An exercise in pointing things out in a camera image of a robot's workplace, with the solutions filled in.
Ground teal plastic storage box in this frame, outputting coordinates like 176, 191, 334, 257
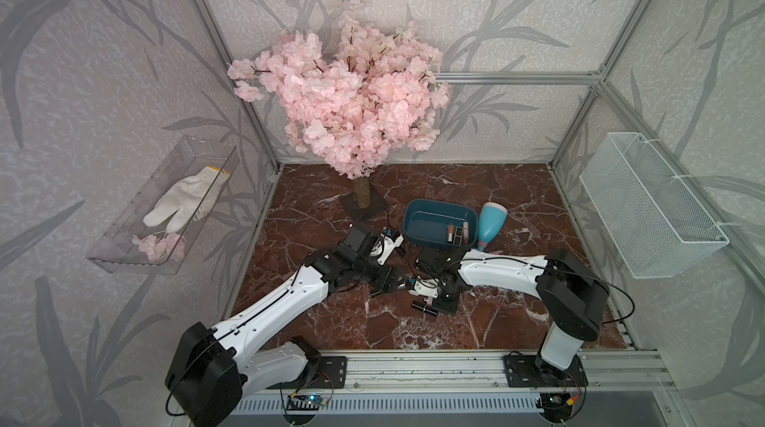
402, 199, 478, 250

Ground black gold square lipstick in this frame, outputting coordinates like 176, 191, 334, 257
452, 227, 462, 245

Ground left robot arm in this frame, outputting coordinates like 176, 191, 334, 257
165, 222, 406, 426

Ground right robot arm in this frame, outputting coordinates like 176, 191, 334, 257
404, 248, 610, 371

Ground black lipstick tube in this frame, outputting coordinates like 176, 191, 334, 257
412, 302, 438, 317

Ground left circuit board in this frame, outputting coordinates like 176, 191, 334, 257
286, 393, 333, 411

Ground circuit board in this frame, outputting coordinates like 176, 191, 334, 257
539, 392, 581, 411
286, 393, 333, 411

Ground pink cherry blossom tree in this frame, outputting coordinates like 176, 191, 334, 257
227, 1, 451, 218

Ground right circuit board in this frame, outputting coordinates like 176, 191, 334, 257
539, 392, 581, 411

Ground white work glove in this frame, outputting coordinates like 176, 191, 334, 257
143, 166, 231, 233

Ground pink flower sprig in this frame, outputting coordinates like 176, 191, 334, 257
131, 231, 186, 264

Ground aluminium front rail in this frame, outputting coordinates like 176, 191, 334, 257
238, 348, 679, 396

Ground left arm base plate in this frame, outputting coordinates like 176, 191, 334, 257
268, 337, 348, 390

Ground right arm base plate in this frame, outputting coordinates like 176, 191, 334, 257
502, 351, 589, 389

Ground clear acrylic wall tray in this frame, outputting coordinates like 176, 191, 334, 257
86, 135, 240, 276

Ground white wire mesh basket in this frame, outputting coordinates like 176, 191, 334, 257
580, 132, 729, 279

